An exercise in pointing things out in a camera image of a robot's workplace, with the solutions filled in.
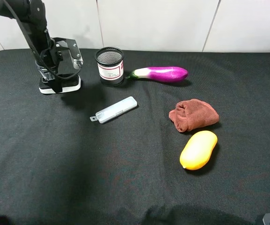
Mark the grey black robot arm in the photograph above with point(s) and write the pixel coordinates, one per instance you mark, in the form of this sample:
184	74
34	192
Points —
30	17

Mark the yellow toy mango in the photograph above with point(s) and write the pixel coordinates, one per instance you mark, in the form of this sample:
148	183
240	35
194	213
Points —
198	150

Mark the black and white board eraser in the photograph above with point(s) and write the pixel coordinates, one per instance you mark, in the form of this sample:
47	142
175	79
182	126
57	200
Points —
71	85

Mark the purple toy eggplant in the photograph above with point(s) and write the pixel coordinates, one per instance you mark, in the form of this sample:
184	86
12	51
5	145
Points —
159	74

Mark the brown folded cloth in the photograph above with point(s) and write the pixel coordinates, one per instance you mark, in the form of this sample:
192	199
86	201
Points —
192	114

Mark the clear plastic case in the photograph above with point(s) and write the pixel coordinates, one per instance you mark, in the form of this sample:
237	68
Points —
114	110

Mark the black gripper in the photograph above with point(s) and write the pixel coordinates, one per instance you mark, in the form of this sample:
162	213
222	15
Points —
47	61

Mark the black tablecloth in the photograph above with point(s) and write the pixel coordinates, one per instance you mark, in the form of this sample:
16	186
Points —
57	167

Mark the black mesh pen holder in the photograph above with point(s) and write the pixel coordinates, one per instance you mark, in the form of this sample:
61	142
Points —
110	66

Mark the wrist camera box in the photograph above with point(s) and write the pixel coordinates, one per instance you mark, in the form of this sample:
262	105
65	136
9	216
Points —
70	45

